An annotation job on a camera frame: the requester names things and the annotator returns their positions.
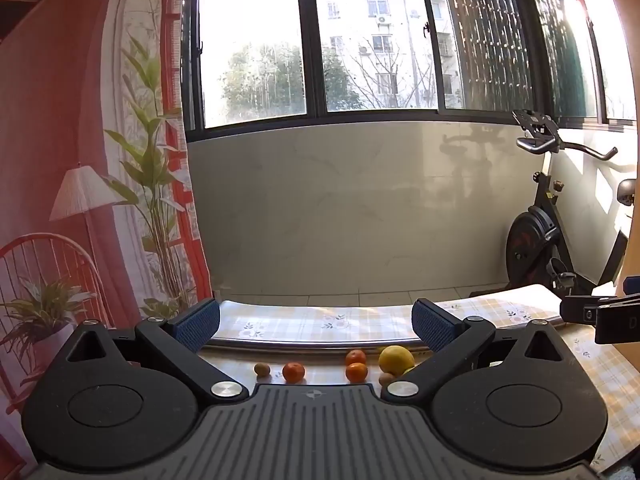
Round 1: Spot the long metal pole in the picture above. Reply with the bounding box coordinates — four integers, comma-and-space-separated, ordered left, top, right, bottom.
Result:
205, 310, 563, 354

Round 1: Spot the black exercise bike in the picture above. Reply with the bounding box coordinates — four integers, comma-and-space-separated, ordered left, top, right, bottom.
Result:
470, 109, 640, 307

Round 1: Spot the large yellow grapefruit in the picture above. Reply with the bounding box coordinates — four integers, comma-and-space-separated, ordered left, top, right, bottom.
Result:
378, 345, 416, 377

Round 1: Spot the wooden board panel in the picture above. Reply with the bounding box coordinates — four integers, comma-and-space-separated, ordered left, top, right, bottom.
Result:
616, 240, 640, 295

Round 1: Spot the white apartment building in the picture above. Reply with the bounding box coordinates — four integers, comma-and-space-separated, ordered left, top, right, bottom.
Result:
320, 0, 466, 111

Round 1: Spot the checkered floral tablecloth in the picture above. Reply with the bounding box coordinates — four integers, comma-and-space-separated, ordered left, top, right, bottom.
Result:
197, 284, 640, 472

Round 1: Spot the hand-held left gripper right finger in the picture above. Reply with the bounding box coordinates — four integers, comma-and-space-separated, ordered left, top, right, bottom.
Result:
382, 298, 577, 404

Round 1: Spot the black framed window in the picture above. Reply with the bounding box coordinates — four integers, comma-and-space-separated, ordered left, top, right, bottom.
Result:
180, 0, 640, 135

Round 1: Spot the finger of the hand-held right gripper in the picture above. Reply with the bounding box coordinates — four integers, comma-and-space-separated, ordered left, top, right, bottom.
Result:
560, 295, 609, 324
600, 276, 640, 312

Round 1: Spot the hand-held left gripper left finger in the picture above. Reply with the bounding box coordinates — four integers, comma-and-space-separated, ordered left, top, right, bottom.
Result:
54, 298, 249, 404

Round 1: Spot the printed wall cloth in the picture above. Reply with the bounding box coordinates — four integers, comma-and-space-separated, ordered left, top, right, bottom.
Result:
0, 0, 214, 480

